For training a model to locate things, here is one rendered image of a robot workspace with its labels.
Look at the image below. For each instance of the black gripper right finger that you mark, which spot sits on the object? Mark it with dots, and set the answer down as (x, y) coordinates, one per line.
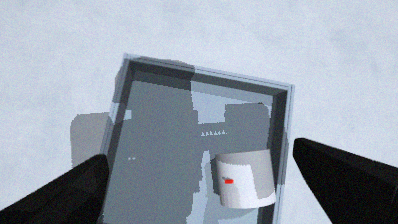
(351, 189)

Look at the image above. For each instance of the grey rectangular tray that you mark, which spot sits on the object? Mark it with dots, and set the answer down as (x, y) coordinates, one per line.
(166, 123)

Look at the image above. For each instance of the grey cylinder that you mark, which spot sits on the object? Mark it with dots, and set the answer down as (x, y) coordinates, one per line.
(245, 179)

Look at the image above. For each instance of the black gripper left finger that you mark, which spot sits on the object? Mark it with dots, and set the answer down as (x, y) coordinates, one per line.
(75, 197)

